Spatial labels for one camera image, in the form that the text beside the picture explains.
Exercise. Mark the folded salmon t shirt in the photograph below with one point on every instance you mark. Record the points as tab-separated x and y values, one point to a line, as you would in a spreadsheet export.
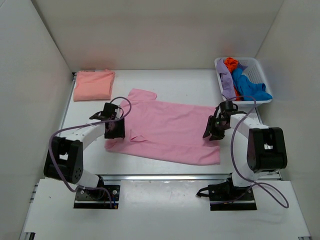
93	85

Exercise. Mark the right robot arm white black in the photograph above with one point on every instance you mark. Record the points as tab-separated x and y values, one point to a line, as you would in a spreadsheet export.
266	150

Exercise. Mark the blue t shirt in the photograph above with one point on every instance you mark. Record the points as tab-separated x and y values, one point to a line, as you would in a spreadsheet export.
247	89

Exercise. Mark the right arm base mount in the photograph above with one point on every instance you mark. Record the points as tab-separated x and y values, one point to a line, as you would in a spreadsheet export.
227	197

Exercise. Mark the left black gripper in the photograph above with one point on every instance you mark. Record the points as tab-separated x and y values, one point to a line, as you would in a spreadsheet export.
120	132

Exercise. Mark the white plastic laundry basket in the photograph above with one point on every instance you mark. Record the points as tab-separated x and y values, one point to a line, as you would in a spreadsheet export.
255	74

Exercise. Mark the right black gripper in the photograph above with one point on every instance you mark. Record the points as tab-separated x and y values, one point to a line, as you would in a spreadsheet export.
210	130

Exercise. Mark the pink t shirt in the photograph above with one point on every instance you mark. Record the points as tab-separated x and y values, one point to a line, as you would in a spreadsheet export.
165	131

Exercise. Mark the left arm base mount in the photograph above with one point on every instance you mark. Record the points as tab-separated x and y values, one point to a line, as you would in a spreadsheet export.
98	199

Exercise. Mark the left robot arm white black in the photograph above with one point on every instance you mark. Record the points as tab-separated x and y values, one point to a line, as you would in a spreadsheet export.
67	153

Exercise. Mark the orange t shirt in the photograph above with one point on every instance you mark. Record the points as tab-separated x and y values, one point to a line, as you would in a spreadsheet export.
232	64

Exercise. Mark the lavender t shirt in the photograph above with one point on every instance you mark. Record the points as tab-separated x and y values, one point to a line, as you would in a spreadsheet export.
226	79

